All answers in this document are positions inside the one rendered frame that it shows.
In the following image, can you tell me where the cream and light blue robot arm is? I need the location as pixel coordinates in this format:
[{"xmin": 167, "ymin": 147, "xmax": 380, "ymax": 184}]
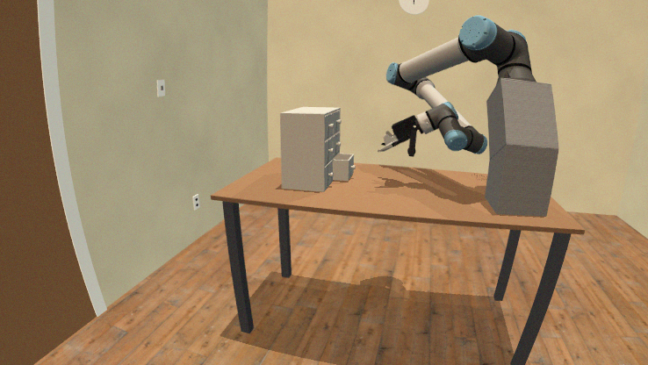
[{"xmin": 386, "ymin": 16, "xmax": 536, "ymax": 154}]

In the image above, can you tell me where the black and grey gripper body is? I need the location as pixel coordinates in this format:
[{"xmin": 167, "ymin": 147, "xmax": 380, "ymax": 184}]
[{"xmin": 392, "ymin": 115, "xmax": 423, "ymax": 140}]

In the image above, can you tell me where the white chest of drawers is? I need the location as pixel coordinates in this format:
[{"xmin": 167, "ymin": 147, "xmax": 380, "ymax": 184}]
[{"xmin": 280, "ymin": 107, "xmax": 341, "ymax": 192}]

